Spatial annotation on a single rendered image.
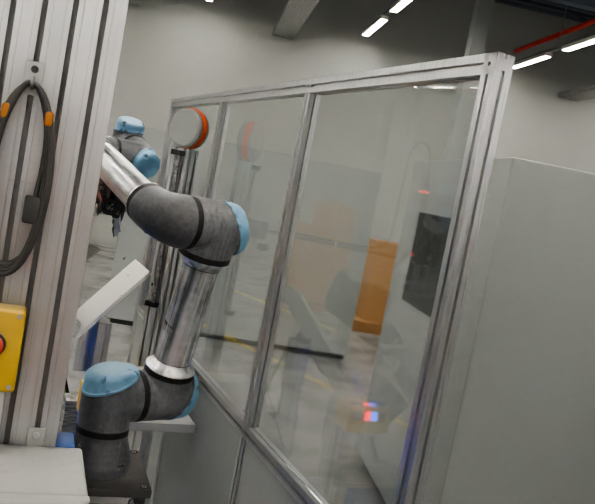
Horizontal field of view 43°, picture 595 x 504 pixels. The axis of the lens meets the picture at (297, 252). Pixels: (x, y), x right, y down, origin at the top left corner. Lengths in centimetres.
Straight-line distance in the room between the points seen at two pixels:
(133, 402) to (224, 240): 41
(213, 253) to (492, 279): 211
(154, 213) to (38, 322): 39
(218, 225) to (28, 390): 53
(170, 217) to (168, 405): 45
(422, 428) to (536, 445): 234
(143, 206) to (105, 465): 56
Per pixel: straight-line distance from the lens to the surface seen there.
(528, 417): 377
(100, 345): 270
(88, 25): 129
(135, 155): 193
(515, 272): 358
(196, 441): 280
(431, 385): 149
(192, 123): 294
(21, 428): 136
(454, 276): 146
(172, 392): 175
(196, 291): 167
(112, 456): 173
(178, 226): 156
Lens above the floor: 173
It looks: 5 degrees down
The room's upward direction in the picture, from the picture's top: 11 degrees clockwise
